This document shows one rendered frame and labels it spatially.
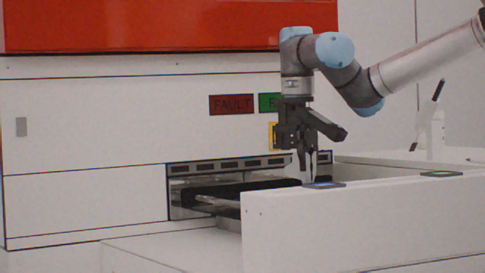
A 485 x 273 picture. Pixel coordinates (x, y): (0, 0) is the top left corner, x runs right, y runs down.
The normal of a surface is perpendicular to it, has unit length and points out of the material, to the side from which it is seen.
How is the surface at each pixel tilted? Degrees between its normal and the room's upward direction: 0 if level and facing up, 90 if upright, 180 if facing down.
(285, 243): 90
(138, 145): 90
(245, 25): 90
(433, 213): 90
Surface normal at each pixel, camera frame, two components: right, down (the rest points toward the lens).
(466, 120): 0.48, 0.03
